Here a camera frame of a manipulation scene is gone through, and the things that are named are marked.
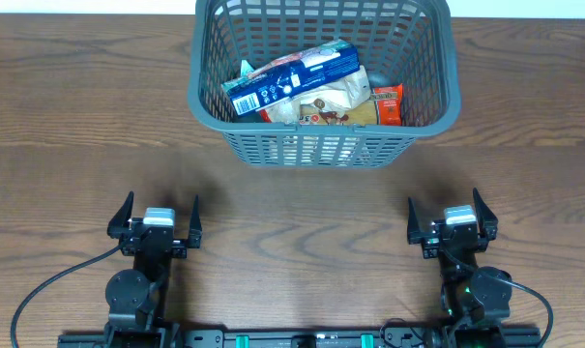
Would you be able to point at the grey plastic basket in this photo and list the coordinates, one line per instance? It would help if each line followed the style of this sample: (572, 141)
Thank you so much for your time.
(400, 42)

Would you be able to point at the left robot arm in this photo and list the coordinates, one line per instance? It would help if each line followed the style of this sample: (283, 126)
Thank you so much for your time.
(136, 296)

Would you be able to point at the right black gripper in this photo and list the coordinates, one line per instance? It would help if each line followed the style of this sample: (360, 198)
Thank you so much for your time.
(429, 242)

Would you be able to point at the beige paper pouch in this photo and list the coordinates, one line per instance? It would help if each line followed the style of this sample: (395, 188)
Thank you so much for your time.
(325, 105)

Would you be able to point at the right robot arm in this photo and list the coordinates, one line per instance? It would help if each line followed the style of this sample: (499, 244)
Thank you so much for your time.
(476, 298)

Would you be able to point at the teal snack packet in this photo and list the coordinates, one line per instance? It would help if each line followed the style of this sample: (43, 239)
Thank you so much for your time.
(246, 68)

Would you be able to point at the red spaghetti packet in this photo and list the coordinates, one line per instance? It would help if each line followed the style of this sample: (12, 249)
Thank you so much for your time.
(382, 108)

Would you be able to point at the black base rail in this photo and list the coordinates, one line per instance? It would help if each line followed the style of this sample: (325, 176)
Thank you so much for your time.
(390, 337)

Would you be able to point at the colourful tissue multipack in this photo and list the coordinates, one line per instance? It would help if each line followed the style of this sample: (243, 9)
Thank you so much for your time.
(290, 75)

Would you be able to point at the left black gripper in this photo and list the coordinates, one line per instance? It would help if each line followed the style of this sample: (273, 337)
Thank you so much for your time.
(120, 227)

